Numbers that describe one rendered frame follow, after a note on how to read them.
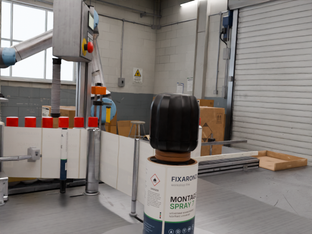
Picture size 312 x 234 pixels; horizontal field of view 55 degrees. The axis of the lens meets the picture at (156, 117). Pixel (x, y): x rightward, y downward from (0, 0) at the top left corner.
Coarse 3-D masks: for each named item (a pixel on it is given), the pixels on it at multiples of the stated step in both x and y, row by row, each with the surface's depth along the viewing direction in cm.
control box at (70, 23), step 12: (60, 0) 99; (72, 0) 99; (60, 12) 99; (72, 12) 99; (84, 12) 101; (60, 24) 100; (72, 24) 100; (84, 24) 102; (60, 36) 100; (72, 36) 100; (84, 36) 103; (60, 48) 100; (72, 48) 100; (72, 60) 112; (84, 60) 109
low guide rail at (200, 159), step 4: (244, 152) 149; (248, 152) 150; (252, 152) 152; (256, 152) 154; (200, 156) 132; (204, 156) 133; (208, 156) 134; (212, 156) 136; (216, 156) 137; (220, 156) 139; (224, 156) 140; (228, 156) 142; (232, 156) 143; (236, 156) 145; (240, 156) 147; (200, 160) 132; (204, 160) 133; (208, 160) 134
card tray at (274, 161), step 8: (264, 152) 185; (272, 152) 183; (264, 160) 173; (272, 160) 174; (280, 160) 175; (288, 160) 175; (296, 160) 160; (304, 160) 164; (264, 168) 154; (272, 168) 154; (280, 168) 152; (288, 168) 156
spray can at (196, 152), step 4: (200, 120) 134; (200, 124) 134; (200, 128) 133; (200, 132) 133; (200, 136) 133; (200, 140) 134; (200, 144) 134; (196, 148) 133; (200, 148) 134; (192, 152) 134; (196, 152) 133; (200, 152) 135; (192, 156) 134; (196, 156) 133
